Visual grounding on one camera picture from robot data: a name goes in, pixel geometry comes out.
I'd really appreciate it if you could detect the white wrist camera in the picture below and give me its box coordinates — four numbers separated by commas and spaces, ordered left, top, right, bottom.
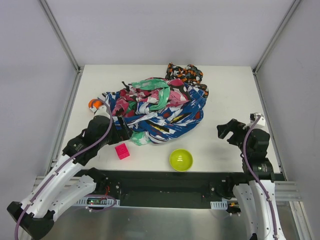
249, 112, 266, 129
89, 104, 110, 118

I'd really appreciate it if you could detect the purple cable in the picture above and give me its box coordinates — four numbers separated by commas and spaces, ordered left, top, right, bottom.
242, 115, 278, 240
14, 104, 117, 240

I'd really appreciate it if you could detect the right aluminium frame post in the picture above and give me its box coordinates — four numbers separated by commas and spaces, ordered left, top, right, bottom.
251, 0, 303, 75

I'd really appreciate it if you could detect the left aluminium frame post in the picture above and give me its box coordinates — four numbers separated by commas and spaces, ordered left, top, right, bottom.
38, 0, 83, 73

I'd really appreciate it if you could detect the orange black patterned cloth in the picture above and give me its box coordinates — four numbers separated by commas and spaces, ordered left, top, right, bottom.
165, 62, 209, 99

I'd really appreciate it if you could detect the aluminium frame post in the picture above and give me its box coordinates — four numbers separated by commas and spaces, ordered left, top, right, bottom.
38, 0, 83, 73
251, 0, 303, 75

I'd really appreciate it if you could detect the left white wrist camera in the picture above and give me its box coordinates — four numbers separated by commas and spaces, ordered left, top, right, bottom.
89, 104, 110, 118

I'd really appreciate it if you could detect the blue patterned cloth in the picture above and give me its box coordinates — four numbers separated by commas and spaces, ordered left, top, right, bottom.
99, 82, 207, 146

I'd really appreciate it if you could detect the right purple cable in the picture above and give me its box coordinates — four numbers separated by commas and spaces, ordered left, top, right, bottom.
242, 115, 278, 240

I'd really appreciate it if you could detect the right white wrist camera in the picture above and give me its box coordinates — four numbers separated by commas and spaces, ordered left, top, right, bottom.
249, 112, 266, 129

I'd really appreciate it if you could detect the pink green patterned cloth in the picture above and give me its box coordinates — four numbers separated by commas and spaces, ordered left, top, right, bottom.
110, 78, 191, 118

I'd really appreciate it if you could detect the lime green bowl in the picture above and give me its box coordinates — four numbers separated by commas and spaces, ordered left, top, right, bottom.
169, 149, 194, 172

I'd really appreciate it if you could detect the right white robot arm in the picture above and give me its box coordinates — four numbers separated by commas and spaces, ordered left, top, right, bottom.
217, 114, 286, 240

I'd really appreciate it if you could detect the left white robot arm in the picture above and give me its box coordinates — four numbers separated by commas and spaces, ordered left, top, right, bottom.
7, 115, 133, 240

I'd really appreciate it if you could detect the pink cube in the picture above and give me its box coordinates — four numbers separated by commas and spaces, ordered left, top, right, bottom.
114, 143, 130, 160

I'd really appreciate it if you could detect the orange ball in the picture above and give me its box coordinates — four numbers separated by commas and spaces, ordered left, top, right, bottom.
88, 99, 104, 113

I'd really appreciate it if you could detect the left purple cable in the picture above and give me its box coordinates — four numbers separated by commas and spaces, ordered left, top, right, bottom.
14, 104, 117, 240

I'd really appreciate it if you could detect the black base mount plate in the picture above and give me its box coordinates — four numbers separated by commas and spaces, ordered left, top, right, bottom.
74, 169, 251, 208

